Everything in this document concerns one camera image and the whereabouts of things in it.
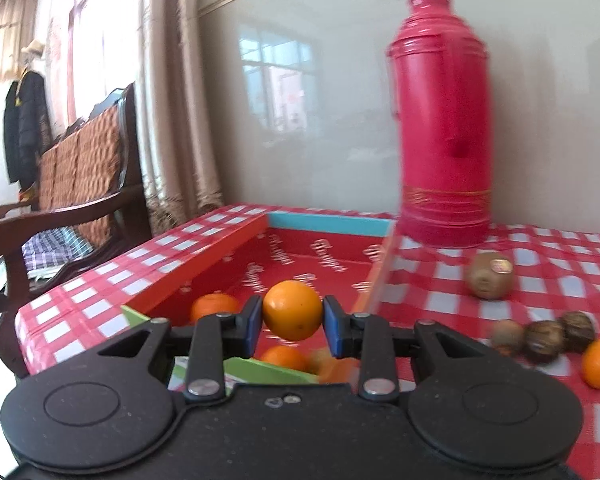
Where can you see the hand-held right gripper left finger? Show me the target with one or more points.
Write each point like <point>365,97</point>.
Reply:
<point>253,329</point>

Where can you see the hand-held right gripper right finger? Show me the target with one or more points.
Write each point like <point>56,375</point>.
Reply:
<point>333,331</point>

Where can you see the large round orange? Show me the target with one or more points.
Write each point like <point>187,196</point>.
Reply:
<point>292,310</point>

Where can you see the red cardboard box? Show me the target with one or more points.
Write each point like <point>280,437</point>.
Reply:
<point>325,265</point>

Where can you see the kiwi with sticker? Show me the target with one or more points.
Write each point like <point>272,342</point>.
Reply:
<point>489,276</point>

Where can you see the small brown kiwi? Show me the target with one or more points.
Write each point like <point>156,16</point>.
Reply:
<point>507,336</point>

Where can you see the blue plaid cloth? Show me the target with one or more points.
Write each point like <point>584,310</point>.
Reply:
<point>55,252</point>

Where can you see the dark wooden armchair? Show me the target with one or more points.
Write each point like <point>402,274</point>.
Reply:
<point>55,220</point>

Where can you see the beige curtain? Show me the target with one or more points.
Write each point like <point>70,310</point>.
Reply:
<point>180,110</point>

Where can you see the red thermos flask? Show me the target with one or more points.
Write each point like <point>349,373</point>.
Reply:
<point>442,125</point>

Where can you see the woven brown chair cushion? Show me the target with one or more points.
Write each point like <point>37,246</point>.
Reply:
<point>80,170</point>

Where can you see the dark hanging coat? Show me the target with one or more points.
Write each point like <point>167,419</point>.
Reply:
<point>27,125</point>

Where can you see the beige hat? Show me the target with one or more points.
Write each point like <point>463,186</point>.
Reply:
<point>33,48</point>

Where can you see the brown window curtain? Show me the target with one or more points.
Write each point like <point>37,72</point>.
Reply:
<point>5,35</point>

